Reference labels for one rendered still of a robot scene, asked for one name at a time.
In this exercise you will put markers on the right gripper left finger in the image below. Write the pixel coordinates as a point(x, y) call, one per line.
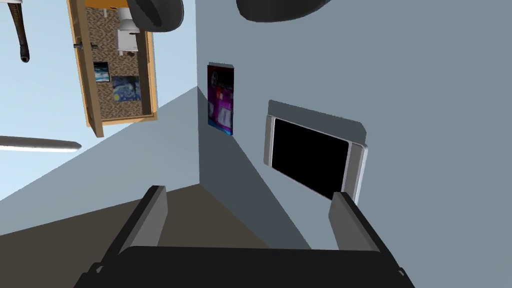
point(148, 218)

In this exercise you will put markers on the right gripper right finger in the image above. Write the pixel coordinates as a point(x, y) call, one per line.
point(352, 230)

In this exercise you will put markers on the blue and yellow picture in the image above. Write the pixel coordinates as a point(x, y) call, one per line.
point(126, 88)

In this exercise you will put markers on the grey flat blade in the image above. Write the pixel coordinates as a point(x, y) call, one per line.
point(40, 144)

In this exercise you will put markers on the purple picture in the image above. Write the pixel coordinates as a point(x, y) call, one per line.
point(220, 100)

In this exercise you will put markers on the small blue and white picture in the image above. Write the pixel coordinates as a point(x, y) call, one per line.
point(101, 72)

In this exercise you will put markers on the orange wooden door leaf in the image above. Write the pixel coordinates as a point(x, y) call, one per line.
point(86, 72)

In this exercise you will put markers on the black rounded shape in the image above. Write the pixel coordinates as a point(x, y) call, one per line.
point(276, 10)
point(158, 14)

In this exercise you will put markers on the brown ridged rod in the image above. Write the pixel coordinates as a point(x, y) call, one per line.
point(18, 30)

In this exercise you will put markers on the black window with grey frame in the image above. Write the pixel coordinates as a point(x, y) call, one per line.
point(310, 158)

